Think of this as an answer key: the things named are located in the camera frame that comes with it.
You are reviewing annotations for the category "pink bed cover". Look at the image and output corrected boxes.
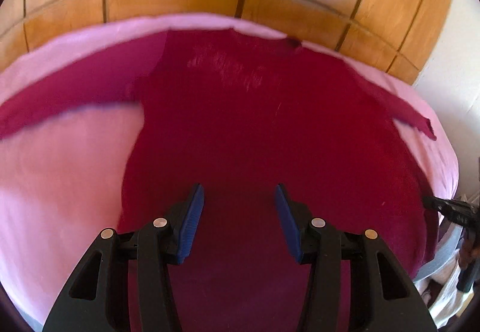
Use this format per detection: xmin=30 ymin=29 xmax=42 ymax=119
xmin=1 ymin=14 xmax=459 ymax=322

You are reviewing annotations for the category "grey mattress edge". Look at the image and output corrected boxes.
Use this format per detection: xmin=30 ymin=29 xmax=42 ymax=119
xmin=412 ymin=225 xmax=463 ymax=283

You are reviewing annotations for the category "dark red long-sleeve sweater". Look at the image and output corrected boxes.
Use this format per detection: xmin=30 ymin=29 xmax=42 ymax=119
xmin=1 ymin=29 xmax=438 ymax=331

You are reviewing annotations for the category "pile of light clothes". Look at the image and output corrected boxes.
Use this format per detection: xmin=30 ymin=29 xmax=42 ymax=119
xmin=414 ymin=222 xmax=475 ymax=329

